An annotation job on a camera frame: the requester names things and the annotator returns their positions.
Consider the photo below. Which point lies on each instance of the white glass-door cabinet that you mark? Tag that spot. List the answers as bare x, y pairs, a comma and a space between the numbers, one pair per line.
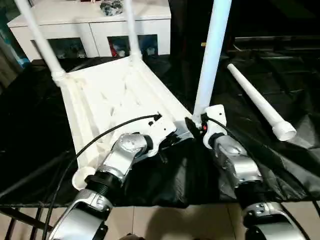
87, 27

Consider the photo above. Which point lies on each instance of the black glossy mat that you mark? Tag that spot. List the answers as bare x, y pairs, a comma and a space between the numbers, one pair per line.
170, 180

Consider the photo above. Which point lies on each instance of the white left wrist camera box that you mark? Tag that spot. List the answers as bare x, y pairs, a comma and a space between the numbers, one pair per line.
162, 127

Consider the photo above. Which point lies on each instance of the grey curtain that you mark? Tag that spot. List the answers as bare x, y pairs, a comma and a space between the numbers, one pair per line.
10, 60

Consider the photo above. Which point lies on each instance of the black left robot foot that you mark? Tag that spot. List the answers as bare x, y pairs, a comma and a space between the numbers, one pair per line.
132, 237

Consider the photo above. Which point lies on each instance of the white upturned plastic table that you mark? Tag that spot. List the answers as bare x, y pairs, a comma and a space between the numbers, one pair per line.
105, 100

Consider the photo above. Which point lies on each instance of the black glossy tv stand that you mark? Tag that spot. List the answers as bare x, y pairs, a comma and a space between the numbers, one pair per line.
280, 42

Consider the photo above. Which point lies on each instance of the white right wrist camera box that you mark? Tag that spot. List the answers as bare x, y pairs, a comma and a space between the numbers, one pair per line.
215, 117

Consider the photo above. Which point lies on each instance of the white plastic table leg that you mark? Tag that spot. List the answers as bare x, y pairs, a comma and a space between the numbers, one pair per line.
212, 55
133, 32
40, 37
257, 100

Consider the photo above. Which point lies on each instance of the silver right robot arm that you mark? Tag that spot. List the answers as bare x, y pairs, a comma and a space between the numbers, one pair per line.
240, 165

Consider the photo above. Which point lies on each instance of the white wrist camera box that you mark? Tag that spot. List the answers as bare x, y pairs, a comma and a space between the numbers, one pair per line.
215, 117
162, 127

